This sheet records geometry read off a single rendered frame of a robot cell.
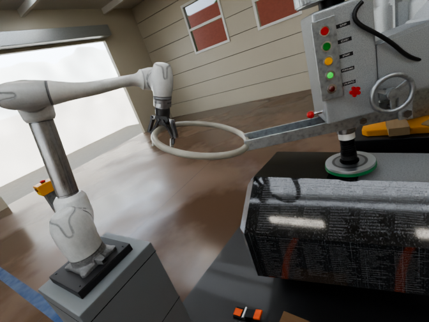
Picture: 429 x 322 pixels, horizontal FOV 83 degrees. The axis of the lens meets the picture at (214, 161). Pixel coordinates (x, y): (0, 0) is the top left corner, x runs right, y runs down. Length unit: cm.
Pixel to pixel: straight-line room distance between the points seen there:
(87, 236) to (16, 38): 668
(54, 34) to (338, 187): 758
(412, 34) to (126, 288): 150
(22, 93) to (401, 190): 154
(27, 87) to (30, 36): 658
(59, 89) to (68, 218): 53
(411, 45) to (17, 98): 145
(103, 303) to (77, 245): 26
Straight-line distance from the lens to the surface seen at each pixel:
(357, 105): 113
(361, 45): 110
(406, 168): 136
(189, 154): 100
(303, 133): 115
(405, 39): 117
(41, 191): 217
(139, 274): 131
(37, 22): 834
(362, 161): 131
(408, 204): 126
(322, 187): 131
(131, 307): 134
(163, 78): 122
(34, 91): 118
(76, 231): 123
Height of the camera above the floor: 149
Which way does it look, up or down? 21 degrees down
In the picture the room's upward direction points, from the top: 19 degrees counter-clockwise
